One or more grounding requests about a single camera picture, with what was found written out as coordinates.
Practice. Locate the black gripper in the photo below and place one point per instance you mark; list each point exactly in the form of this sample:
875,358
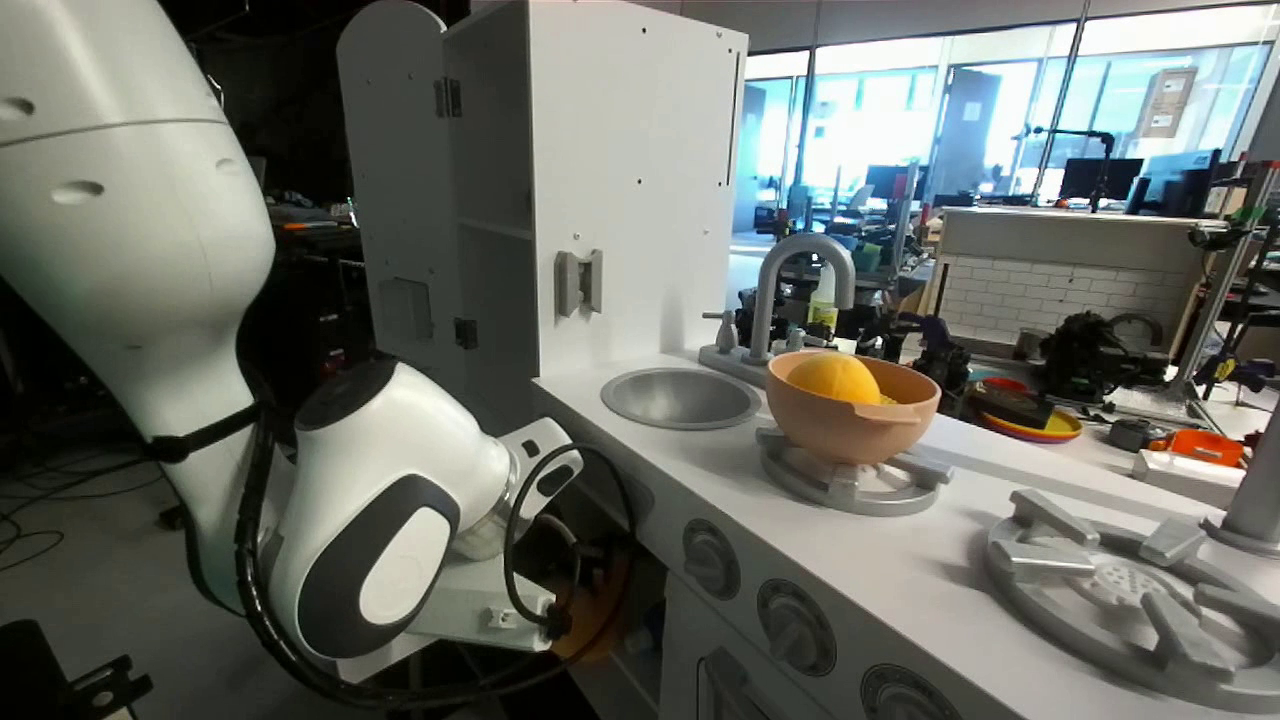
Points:
557,582

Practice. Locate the orange juice pitcher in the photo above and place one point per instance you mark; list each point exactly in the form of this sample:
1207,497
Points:
595,622

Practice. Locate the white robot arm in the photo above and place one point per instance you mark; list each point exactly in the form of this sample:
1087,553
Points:
122,203

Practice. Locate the black door latch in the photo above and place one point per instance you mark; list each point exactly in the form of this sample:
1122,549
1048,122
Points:
464,332

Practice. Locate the white spray bottle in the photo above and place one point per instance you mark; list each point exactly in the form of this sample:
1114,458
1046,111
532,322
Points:
820,318

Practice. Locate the grey stove knob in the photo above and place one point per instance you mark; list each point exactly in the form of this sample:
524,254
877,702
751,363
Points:
711,557
905,698
799,626

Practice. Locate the silver sink basin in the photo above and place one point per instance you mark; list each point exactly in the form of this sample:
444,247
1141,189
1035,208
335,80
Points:
680,399

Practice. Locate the grey toy stove burner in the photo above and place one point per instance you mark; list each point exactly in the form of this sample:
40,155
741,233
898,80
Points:
1134,600
852,488

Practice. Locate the tan bowl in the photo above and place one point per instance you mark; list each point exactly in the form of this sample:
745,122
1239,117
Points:
852,428

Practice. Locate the yellow lemon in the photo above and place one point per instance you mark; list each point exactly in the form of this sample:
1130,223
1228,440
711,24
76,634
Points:
832,376

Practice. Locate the grey toy faucet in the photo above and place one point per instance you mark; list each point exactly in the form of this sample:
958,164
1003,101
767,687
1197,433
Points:
767,302

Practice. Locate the white toy kitchen body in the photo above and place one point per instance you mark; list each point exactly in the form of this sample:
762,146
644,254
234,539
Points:
624,160

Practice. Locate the orange round dish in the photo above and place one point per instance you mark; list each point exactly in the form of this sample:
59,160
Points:
1035,425

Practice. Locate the black floor device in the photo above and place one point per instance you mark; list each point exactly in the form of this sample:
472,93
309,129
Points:
40,673

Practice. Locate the black desk monitor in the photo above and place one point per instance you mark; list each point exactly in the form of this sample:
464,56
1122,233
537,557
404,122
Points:
1101,177

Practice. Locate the grey toy wall phone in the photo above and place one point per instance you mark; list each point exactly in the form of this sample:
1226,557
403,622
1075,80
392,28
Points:
577,283

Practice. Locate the grey upright post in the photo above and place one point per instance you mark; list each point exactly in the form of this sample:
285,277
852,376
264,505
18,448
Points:
1260,486

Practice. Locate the framed wall poster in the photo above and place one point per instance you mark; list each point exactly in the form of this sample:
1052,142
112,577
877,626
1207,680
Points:
1167,101

